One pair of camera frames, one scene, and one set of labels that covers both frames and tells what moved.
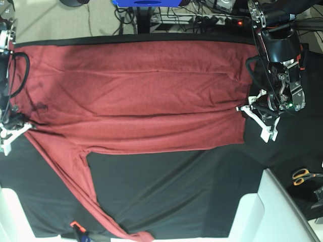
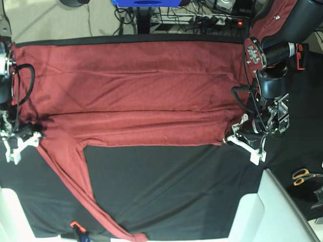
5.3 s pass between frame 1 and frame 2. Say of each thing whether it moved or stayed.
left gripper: moved
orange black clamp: stayed
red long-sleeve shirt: stayed
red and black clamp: stayed
